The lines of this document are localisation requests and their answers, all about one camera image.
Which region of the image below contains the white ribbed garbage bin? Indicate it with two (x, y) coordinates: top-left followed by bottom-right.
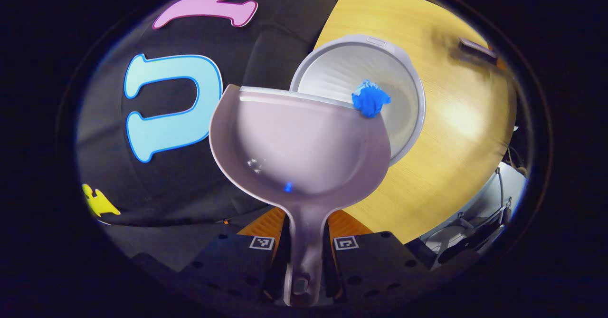
(290, 34), (427, 167)

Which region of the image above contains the dark blue paper ball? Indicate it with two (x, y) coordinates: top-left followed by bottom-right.
(351, 84), (391, 118)

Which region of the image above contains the black stand leg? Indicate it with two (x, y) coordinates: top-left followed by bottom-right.
(437, 209), (513, 264)

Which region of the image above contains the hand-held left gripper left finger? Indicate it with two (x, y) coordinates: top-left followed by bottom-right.
(190, 208), (290, 304)

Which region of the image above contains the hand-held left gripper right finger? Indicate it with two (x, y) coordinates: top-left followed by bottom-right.
(323, 209), (430, 304)

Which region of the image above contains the pink plastic dustpan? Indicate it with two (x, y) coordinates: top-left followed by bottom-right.
(209, 84), (392, 307)

